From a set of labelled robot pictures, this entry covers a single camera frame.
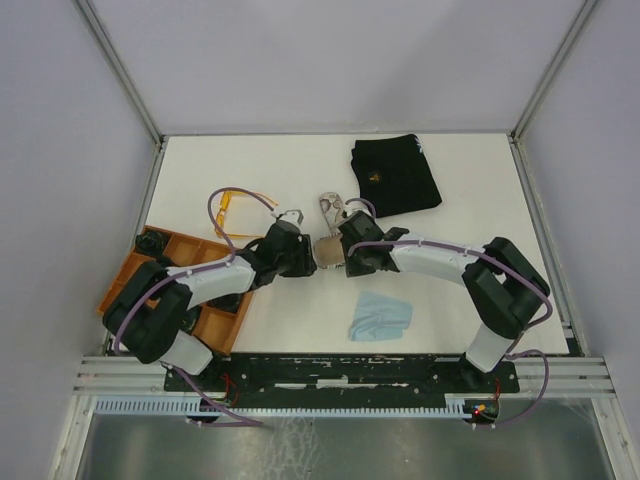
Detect map print glasses case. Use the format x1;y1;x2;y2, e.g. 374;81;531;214
319;192;345;237

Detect flag print glasses case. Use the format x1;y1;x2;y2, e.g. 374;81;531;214
313;233;345;269

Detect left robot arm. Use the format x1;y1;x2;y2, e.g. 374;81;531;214
102;219;317;390

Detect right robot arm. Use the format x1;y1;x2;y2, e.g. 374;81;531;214
337;210;553;391

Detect orange sunglasses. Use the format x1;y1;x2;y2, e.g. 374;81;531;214
213;188;278;241

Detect black sunglasses in tray corner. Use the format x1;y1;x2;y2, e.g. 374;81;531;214
134;230;168;257

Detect black folded cloth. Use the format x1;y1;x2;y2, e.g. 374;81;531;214
351;134;442;218

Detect orange compartment tray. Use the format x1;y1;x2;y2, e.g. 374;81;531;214
97;225;252;356

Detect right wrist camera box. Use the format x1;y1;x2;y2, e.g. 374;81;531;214
335;203;354;223

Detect right corner aluminium post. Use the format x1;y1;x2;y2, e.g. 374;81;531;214
509;0;601;141

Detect corner aluminium post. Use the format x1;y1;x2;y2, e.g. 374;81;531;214
73;0;167;146
509;0;601;141

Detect light blue cable duct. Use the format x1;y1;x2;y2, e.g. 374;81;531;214
94;395;471;419

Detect aluminium frame rail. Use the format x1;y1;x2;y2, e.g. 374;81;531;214
72;356;615;399

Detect left corner aluminium post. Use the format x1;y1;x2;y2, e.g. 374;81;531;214
73;0;167;146

